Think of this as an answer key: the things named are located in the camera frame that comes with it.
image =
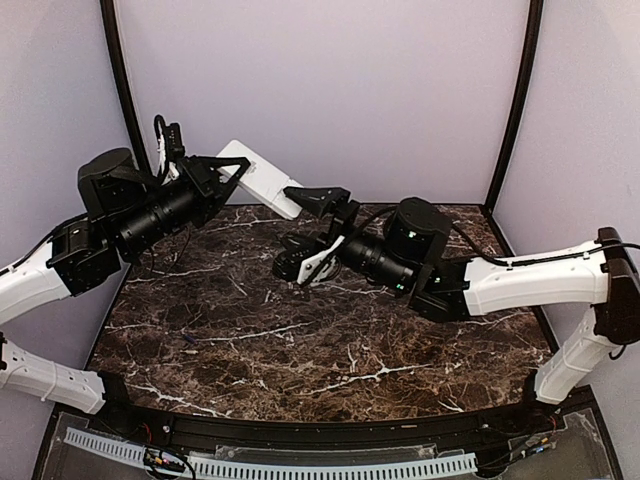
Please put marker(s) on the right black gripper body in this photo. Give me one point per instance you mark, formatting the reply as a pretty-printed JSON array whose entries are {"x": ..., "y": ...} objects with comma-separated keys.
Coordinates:
[{"x": 342, "y": 214}]

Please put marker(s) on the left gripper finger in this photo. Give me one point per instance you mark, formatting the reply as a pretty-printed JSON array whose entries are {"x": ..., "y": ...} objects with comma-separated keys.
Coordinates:
[
  {"x": 223, "y": 187},
  {"x": 219, "y": 162}
]

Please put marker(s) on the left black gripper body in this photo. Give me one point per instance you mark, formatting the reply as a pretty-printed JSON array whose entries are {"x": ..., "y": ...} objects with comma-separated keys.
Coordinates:
[{"x": 200, "y": 193}]

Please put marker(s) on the white remote control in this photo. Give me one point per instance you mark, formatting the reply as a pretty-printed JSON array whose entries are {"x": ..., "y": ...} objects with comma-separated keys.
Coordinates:
[{"x": 263, "y": 180}]

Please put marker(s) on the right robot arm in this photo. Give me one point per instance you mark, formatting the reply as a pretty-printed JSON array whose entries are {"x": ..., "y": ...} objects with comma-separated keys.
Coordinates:
[{"x": 408, "y": 258}]

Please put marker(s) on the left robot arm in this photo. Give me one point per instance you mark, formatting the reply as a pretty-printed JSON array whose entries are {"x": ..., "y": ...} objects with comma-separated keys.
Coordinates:
[{"x": 127, "y": 212}]

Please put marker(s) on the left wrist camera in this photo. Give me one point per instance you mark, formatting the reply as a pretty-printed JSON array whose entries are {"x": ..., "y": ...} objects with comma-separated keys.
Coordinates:
[{"x": 170, "y": 148}]

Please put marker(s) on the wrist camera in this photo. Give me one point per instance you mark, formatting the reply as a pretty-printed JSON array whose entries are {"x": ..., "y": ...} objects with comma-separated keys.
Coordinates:
[
  {"x": 302, "y": 254},
  {"x": 170, "y": 148}
]

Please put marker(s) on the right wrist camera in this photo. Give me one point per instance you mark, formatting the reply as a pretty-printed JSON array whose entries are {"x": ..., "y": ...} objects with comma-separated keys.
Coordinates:
[{"x": 302, "y": 254}]

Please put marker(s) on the left black frame post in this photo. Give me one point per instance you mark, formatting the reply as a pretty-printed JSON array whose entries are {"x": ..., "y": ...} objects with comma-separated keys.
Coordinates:
[{"x": 122, "y": 84}]

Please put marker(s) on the black frame post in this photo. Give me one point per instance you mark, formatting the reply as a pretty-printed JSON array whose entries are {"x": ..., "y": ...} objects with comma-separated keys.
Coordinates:
[
  {"x": 521, "y": 89},
  {"x": 122, "y": 84}
]

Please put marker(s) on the black front rail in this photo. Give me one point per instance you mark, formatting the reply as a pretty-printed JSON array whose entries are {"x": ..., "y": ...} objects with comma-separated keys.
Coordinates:
[{"x": 484, "y": 429}]

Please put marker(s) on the right black frame post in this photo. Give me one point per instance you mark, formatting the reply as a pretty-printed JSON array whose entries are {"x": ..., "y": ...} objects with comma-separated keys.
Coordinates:
[{"x": 521, "y": 89}]

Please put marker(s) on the white slotted cable duct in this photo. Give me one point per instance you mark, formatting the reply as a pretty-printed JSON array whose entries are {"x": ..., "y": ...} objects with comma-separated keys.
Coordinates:
[{"x": 252, "y": 463}]

